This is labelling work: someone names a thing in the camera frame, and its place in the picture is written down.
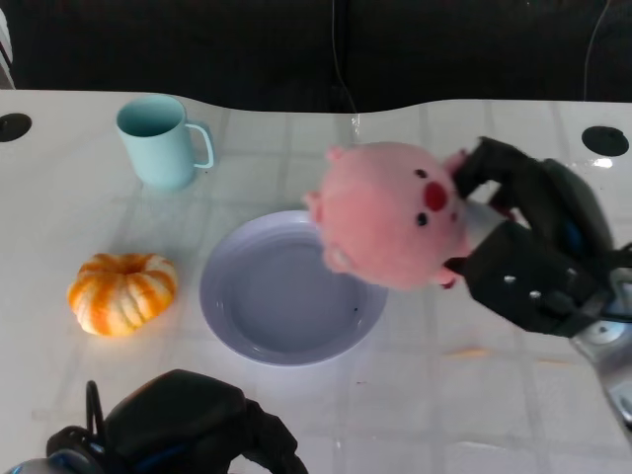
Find light blue plastic mug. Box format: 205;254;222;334
116;95;216;192

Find black table cable grommet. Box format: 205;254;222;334
0;113;34;144
581;125;630;158

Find black backdrop curtain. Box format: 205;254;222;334
0;0;632;115

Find lavender plastic plate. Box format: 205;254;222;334
198;210;389;367

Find orange white toy pumpkin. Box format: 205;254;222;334
66;252;178;338

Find pink plush pig doll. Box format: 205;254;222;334
301;140;478;291

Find thin black hanging cable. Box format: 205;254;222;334
583;7;609;103
331;0;357;115

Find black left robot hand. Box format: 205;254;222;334
44;368;308;474

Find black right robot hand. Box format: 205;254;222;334
446;136;632;339

